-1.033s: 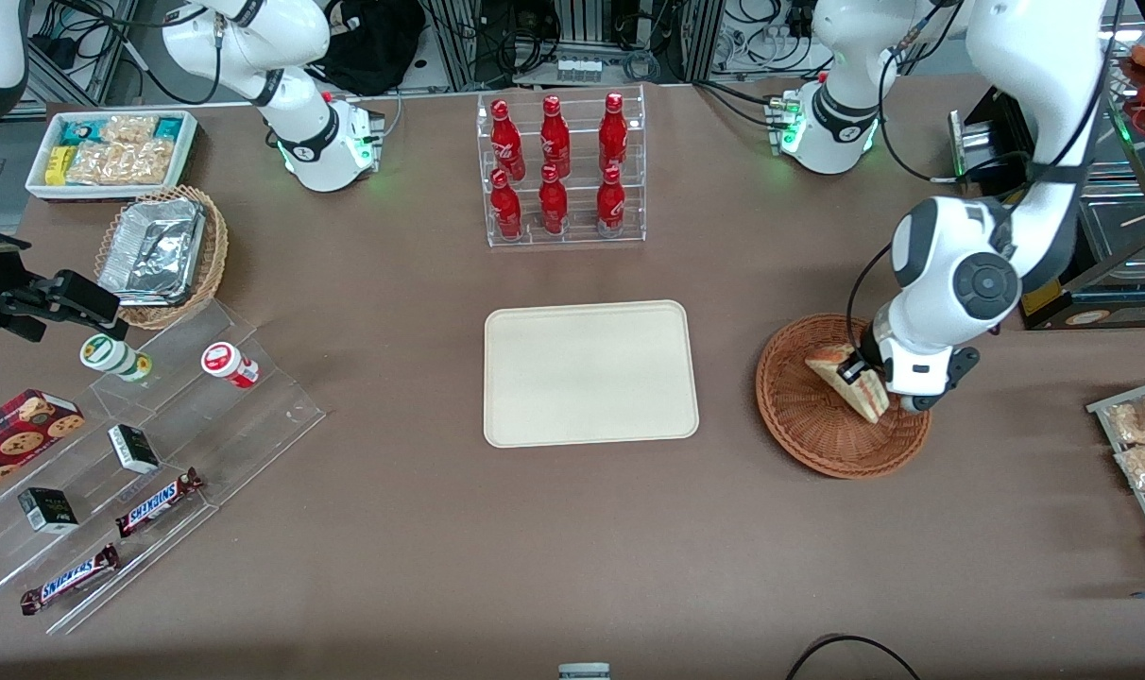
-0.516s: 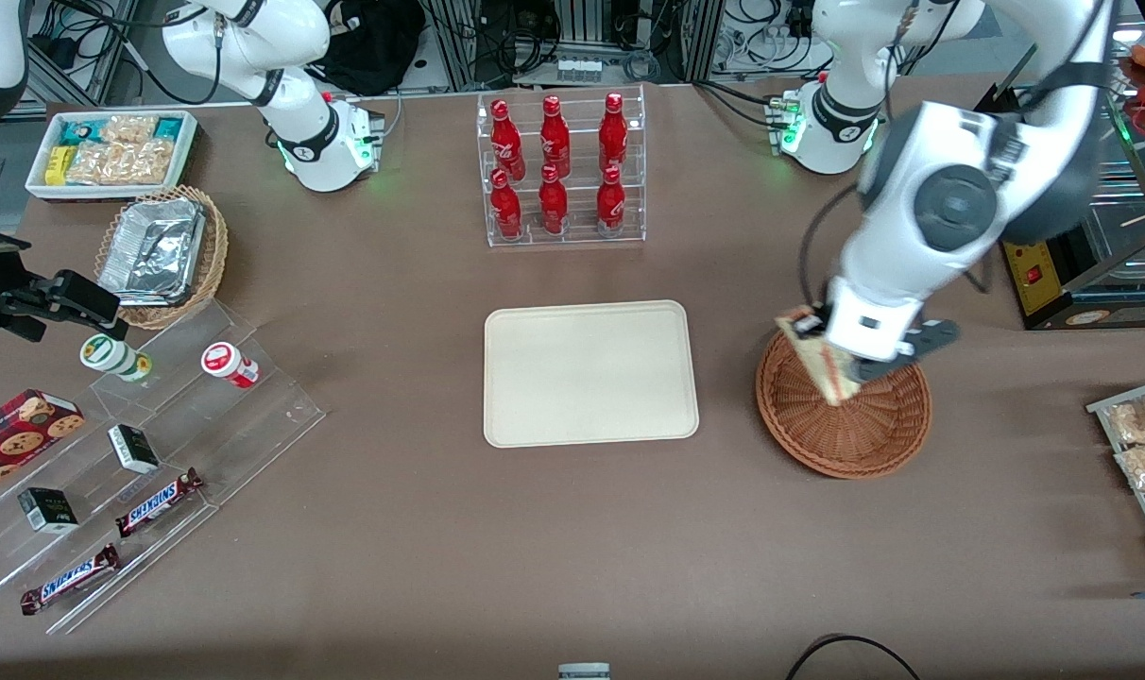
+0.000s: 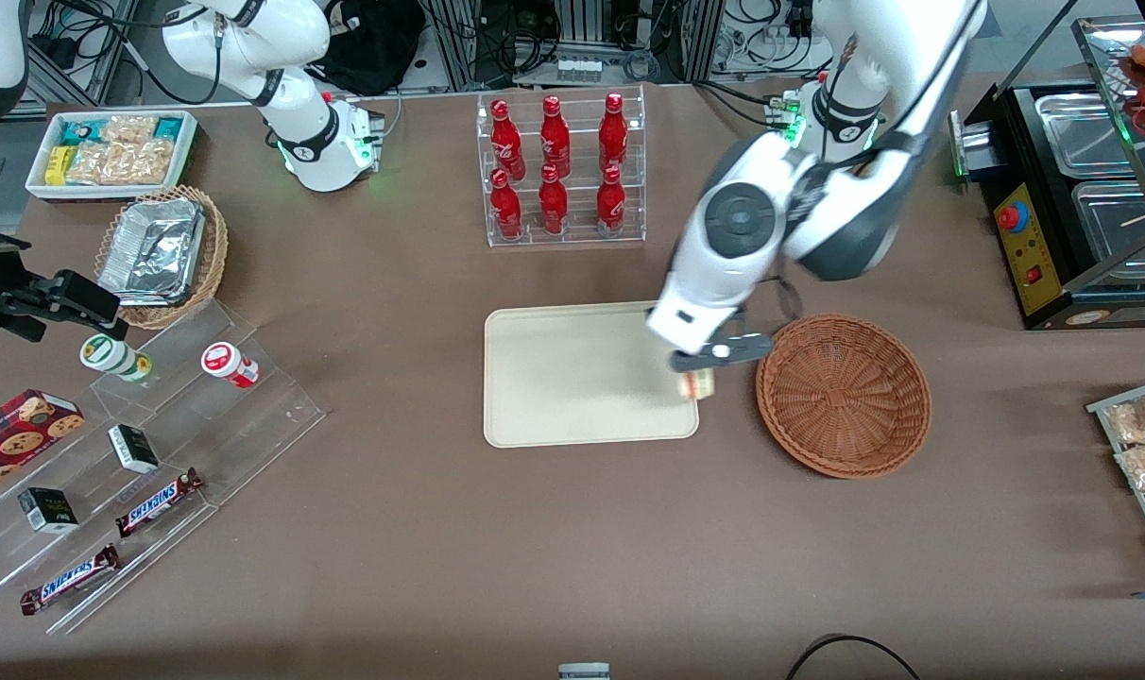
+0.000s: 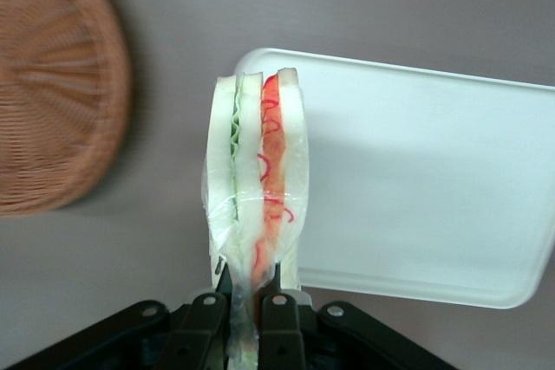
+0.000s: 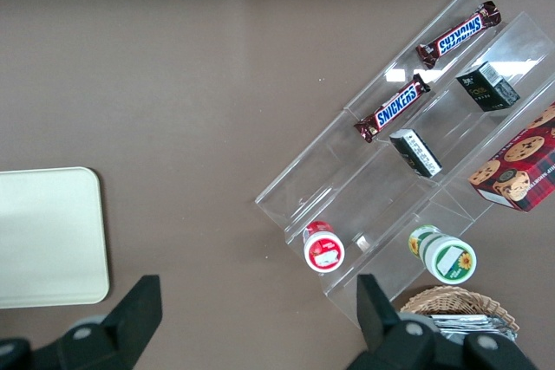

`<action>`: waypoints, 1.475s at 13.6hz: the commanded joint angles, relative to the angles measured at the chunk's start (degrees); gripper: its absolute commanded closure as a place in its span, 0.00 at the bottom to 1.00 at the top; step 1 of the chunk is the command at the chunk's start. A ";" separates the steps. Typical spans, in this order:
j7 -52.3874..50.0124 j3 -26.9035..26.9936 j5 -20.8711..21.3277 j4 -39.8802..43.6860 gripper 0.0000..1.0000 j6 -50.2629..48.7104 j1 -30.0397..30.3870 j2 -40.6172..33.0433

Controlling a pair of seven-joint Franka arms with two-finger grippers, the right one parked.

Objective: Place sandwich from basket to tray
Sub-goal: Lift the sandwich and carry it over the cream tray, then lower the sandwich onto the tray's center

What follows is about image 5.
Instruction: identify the aluminium foil container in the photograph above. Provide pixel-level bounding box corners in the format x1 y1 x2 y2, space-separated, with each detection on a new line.
427 313 518 347

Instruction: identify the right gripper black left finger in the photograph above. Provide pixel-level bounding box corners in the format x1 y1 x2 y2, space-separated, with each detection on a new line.
29 274 164 370

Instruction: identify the green lid cup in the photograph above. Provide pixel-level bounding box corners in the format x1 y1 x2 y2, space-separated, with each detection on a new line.
407 224 478 286

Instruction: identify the light tan wicker basket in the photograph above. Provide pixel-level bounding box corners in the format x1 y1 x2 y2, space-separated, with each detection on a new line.
397 284 520 345

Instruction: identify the red lid cup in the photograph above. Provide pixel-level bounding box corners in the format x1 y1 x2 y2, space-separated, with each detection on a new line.
302 219 346 274

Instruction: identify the red plaid cookie box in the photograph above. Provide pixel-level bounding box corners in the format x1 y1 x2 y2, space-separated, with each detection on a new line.
468 101 555 214

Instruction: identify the Snickers chocolate bar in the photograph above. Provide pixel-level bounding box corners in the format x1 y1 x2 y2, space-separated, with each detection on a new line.
415 0 505 70
352 74 433 145

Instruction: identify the clear acrylic stepped shelf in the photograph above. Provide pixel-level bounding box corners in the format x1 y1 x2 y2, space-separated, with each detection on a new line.
254 0 555 333

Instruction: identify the cream rectangular plastic tray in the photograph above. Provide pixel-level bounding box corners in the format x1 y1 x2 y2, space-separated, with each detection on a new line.
0 166 110 310

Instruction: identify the small black box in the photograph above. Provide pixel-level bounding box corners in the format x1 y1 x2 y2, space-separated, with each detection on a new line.
454 60 522 114
388 127 444 179

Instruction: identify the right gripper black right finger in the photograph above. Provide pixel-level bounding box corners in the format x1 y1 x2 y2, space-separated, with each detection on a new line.
346 274 461 370

